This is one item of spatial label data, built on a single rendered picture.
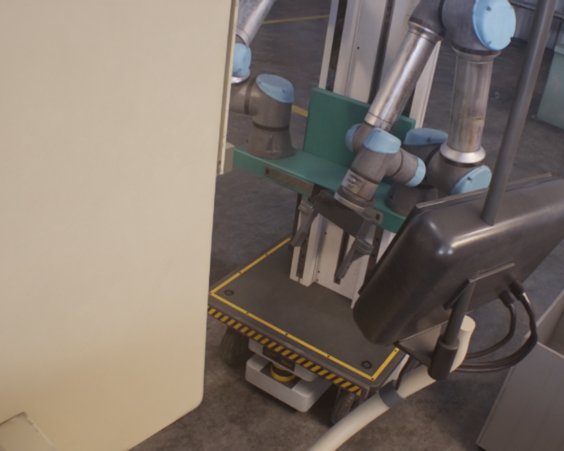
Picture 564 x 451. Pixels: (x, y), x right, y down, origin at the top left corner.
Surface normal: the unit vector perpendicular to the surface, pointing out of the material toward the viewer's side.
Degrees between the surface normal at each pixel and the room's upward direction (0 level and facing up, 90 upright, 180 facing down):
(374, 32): 90
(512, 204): 20
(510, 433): 90
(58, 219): 90
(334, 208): 67
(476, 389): 0
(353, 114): 90
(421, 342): 25
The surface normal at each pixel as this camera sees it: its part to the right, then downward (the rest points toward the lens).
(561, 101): -0.66, 0.31
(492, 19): 0.54, 0.38
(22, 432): 0.13, -0.85
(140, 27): 0.75, 0.42
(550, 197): 0.31, -0.64
